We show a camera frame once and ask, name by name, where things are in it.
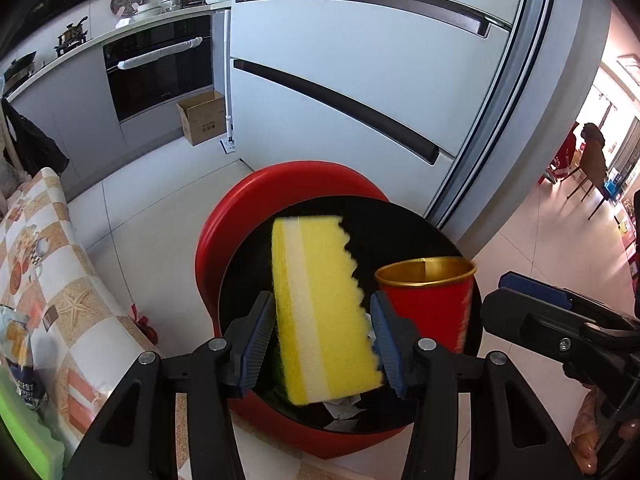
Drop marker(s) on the person's right hand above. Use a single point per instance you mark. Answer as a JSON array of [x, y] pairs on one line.
[[587, 435]]

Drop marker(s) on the white refrigerator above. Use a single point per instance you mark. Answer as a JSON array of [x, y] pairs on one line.
[[350, 35]]

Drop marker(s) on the brown dining chair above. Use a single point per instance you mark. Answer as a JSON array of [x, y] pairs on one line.
[[595, 160]]

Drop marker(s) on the red paper cup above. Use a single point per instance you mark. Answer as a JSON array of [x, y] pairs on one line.
[[425, 310]]

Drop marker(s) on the small red ornament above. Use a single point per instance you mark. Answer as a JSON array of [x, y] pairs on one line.
[[145, 322]]

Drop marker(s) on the grey kitchen cabinet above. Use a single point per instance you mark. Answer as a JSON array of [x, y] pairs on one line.
[[85, 110]]

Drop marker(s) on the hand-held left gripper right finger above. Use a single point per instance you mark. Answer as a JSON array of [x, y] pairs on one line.
[[387, 345]]

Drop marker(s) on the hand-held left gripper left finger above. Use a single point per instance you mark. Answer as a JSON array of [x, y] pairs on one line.
[[257, 345]]

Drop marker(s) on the black trash bin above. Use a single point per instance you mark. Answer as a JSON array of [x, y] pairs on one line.
[[400, 230]]

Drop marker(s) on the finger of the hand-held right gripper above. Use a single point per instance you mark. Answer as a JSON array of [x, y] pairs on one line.
[[530, 327], [540, 290]]

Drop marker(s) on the green sponge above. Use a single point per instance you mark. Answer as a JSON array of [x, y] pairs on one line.
[[25, 430]]

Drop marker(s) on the yellow sponge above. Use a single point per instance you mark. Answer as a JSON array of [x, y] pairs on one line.
[[320, 310]]

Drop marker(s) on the black cooking pot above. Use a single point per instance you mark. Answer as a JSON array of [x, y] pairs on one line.
[[72, 35]]

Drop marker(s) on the grey sliding door frame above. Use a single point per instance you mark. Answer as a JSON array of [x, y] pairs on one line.
[[550, 85]]

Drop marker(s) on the cardboard box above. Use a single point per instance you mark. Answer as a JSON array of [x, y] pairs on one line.
[[202, 120]]

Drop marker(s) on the white bowl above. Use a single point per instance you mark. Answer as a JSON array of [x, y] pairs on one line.
[[147, 11]]

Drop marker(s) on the black built-in oven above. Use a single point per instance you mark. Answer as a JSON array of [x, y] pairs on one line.
[[155, 80]]

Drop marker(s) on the white tissue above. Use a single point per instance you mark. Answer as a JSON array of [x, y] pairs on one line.
[[345, 405]]

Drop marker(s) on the red plastic stool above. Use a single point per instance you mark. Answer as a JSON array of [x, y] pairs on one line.
[[235, 210]]

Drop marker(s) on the checkered patterned tablecloth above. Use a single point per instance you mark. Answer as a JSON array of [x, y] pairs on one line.
[[50, 270]]

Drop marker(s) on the red gift bag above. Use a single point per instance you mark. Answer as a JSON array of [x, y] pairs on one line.
[[562, 157]]

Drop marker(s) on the dark jacket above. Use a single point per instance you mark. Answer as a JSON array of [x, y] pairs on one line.
[[30, 145]]

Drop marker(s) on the blue snack packet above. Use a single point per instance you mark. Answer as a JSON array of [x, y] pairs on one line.
[[20, 355]]

